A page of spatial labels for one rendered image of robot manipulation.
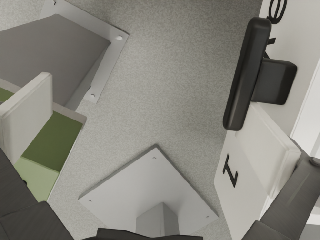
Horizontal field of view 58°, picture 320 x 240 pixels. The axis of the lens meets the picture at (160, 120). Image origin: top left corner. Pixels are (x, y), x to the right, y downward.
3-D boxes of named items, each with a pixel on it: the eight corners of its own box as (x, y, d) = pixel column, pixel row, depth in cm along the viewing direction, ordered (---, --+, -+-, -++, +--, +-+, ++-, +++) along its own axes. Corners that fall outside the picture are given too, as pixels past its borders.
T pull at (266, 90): (220, 124, 21) (224, 133, 19) (248, 15, 18) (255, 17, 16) (267, 129, 21) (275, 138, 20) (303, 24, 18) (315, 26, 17)
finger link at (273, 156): (288, 149, 14) (303, 151, 14) (245, 97, 20) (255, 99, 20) (269, 200, 15) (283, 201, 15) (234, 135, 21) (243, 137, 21)
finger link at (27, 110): (8, 175, 14) (-9, 173, 14) (53, 115, 20) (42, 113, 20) (3, 117, 12) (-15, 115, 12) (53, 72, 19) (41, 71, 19)
